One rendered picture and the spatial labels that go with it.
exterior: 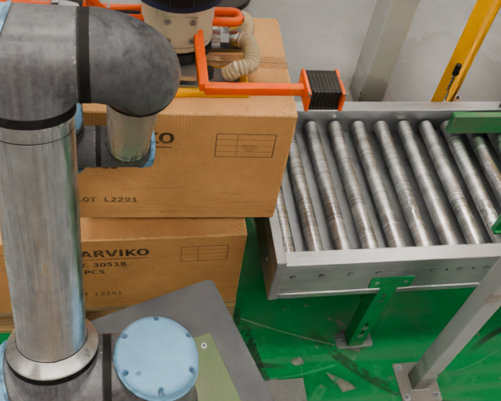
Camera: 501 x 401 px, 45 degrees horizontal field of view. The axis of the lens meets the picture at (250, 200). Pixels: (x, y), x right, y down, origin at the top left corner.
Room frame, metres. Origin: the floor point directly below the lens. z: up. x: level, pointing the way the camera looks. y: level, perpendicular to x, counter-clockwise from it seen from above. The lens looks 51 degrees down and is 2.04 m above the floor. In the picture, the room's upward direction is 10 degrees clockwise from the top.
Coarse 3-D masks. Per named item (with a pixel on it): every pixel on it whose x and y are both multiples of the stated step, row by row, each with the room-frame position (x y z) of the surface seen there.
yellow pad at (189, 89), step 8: (208, 72) 1.13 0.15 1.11; (216, 72) 1.16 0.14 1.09; (184, 80) 1.11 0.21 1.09; (192, 80) 1.11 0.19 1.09; (216, 80) 1.13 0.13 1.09; (224, 80) 1.14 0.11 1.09; (240, 80) 1.15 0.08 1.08; (184, 88) 1.09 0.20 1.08; (192, 88) 1.09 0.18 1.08; (176, 96) 1.07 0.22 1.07; (184, 96) 1.08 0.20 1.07; (192, 96) 1.08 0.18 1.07; (200, 96) 1.09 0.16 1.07; (208, 96) 1.09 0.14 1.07; (216, 96) 1.10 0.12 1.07; (224, 96) 1.10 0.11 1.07; (232, 96) 1.11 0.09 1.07; (240, 96) 1.11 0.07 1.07; (248, 96) 1.12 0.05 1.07
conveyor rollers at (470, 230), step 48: (336, 144) 1.56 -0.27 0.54; (384, 144) 1.60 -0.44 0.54; (432, 144) 1.64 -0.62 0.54; (480, 144) 1.69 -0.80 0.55; (384, 192) 1.36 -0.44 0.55; (432, 192) 1.40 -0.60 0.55; (480, 192) 1.45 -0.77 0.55; (288, 240) 1.09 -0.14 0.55; (336, 240) 1.13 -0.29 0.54; (480, 240) 1.23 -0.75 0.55
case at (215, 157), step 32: (256, 32) 1.39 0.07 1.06; (224, 64) 1.23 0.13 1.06; (256, 96) 1.13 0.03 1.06; (288, 96) 1.15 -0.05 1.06; (160, 128) 1.01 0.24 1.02; (192, 128) 1.03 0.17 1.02; (224, 128) 1.04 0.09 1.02; (256, 128) 1.06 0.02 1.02; (288, 128) 1.08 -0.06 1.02; (160, 160) 1.01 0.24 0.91; (192, 160) 1.03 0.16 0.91; (224, 160) 1.04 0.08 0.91; (256, 160) 1.06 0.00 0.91; (96, 192) 0.97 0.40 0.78; (128, 192) 0.99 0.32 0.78; (160, 192) 1.01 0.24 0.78; (192, 192) 1.03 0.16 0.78; (224, 192) 1.05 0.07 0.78; (256, 192) 1.07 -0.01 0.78
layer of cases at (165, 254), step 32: (96, 224) 1.03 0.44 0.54; (128, 224) 1.05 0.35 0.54; (160, 224) 1.07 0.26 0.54; (192, 224) 1.09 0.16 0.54; (224, 224) 1.11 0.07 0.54; (0, 256) 0.90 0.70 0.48; (96, 256) 0.97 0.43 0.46; (128, 256) 1.00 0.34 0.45; (160, 256) 1.02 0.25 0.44; (192, 256) 1.05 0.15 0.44; (224, 256) 1.08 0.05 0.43; (0, 288) 0.89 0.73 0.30; (96, 288) 0.97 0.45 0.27; (128, 288) 0.99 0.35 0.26; (160, 288) 1.02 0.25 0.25; (224, 288) 1.08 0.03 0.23
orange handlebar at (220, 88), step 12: (0, 0) 1.13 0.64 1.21; (12, 0) 1.13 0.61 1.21; (24, 0) 1.14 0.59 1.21; (216, 12) 1.25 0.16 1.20; (228, 12) 1.26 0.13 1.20; (240, 12) 1.26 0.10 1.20; (216, 24) 1.21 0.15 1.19; (228, 24) 1.21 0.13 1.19; (240, 24) 1.23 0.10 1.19; (204, 48) 1.10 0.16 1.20; (204, 60) 1.05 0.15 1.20; (204, 72) 1.01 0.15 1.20; (204, 84) 0.97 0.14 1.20; (216, 84) 0.98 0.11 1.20; (228, 84) 0.99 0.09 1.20; (240, 84) 0.99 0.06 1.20; (252, 84) 1.00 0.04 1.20; (264, 84) 1.01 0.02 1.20; (276, 84) 1.02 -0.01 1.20; (288, 84) 1.02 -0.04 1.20; (300, 84) 1.03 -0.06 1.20
